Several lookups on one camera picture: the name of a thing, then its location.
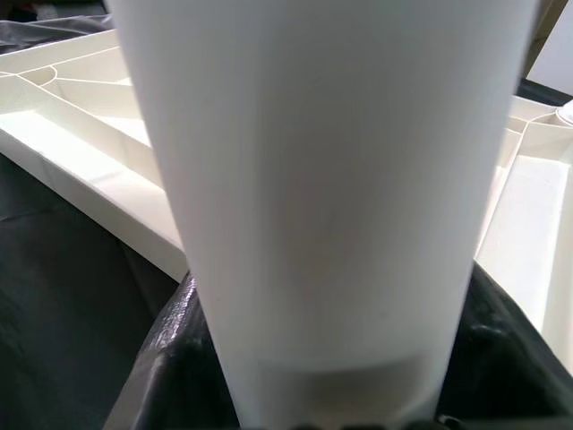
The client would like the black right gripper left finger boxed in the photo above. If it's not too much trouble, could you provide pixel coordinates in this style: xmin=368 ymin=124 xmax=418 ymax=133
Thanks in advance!
xmin=103 ymin=272 xmax=243 ymax=430

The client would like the white plastic table top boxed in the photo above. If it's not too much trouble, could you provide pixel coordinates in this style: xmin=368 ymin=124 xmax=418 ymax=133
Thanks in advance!
xmin=0 ymin=26 xmax=573 ymax=377

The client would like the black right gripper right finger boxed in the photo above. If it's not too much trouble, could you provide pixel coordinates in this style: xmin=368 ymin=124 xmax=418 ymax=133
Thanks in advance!
xmin=436 ymin=263 xmax=573 ymax=430

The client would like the black table cloth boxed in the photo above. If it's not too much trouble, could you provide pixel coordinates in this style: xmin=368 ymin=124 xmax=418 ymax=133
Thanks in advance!
xmin=0 ymin=13 xmax=573 ymax=430

